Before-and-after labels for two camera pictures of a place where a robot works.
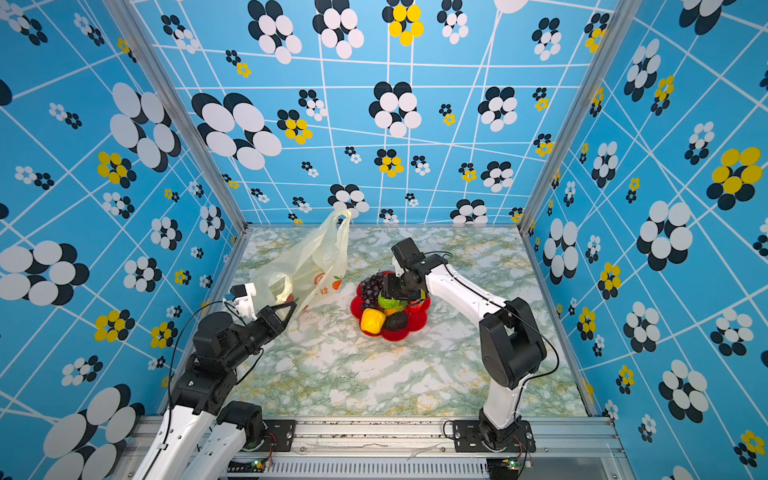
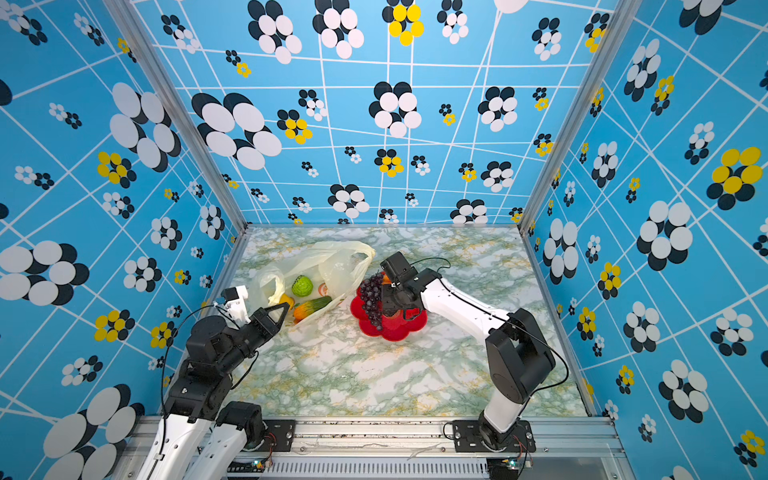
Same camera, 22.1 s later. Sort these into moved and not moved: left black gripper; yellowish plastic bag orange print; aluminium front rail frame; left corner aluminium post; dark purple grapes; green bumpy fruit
Moved: green bumpy fruit; yellowish plastic bag orange print
Not moved: left corner aluminium post; aluminium front rail frame; dark purple grapes; left black gripper
